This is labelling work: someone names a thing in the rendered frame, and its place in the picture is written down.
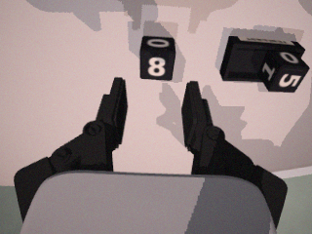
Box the black calendar cube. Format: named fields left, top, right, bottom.
left=257, top=50, right=310, bottom=93
left=139, top=36, right=176, bottom=81

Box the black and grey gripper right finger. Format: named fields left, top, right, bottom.
left=181, top=81, right=288, bottom=230

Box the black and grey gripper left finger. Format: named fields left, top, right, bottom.
left=14, top=77, right=128, bottom=222

